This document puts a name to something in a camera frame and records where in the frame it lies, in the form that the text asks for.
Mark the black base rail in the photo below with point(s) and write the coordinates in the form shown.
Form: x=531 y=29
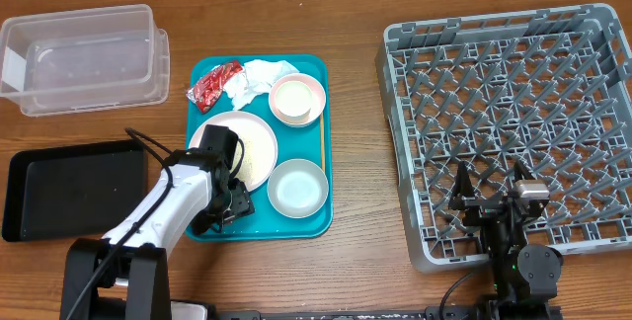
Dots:
x=345 y=315

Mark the wooden chopstick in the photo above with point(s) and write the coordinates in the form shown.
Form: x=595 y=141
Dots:
x=322 y=142

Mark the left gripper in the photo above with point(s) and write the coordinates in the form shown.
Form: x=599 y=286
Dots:
x=242 y=204

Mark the red snack wrapper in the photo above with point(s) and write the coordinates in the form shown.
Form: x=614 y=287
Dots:
x=208 y=88

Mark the grey bowl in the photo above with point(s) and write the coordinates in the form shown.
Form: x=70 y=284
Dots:
x=297 y=188

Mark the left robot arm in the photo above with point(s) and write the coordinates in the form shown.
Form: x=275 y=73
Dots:
x=124 y=275

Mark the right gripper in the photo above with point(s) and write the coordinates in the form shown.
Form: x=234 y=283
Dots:
x=480 y=209

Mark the white napkin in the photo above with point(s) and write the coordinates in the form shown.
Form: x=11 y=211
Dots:
x=257 y=78

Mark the teal serving tray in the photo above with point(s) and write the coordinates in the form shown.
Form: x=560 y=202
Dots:
x=301 y=143

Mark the rice leftovers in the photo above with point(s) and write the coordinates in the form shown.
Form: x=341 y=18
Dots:
x=251 y=167

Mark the clear plastic bin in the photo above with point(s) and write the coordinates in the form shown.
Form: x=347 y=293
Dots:
x=84 y=60

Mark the pink bowl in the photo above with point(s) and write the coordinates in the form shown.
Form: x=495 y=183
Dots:
x=319 y=98

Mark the grey dishwasher rack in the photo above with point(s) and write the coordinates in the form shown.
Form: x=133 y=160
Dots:
x=549 y=88

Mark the pink plate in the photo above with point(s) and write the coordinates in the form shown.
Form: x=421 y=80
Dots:
x=245 y=125

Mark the cream paper cup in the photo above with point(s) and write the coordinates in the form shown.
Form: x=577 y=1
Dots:
x=292 y=100

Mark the black tray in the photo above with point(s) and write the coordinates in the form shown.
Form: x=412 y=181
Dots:
x=73 y=191

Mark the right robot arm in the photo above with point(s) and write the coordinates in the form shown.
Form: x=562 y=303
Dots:
x=525 y=275

